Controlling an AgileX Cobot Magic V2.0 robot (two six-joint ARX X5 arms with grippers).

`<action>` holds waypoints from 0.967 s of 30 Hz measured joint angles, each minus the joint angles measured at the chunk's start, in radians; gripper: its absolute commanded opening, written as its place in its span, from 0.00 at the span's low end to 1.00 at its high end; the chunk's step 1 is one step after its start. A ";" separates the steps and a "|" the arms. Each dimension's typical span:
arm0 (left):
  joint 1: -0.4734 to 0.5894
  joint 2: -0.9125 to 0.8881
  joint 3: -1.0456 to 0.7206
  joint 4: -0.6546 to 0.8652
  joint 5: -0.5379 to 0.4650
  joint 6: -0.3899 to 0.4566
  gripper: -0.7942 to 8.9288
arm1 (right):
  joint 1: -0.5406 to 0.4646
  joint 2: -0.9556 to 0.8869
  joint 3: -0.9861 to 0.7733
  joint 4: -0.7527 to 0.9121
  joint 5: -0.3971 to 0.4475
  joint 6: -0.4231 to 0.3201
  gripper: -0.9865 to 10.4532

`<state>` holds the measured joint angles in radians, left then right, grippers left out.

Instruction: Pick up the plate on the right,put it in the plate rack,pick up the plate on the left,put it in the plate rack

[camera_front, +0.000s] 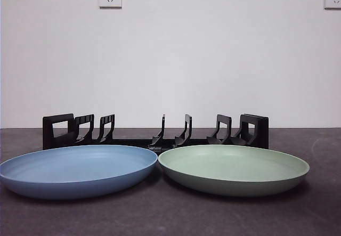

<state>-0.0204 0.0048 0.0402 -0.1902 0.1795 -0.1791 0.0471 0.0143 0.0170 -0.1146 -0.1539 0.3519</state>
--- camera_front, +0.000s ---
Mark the blue round plate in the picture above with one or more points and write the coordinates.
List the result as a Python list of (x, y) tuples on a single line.
[(80, 185)]

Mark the green round plate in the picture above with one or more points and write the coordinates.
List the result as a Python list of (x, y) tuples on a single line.
[(234, 185)]

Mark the black plate rack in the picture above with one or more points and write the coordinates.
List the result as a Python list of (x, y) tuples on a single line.
[(46, 137)]

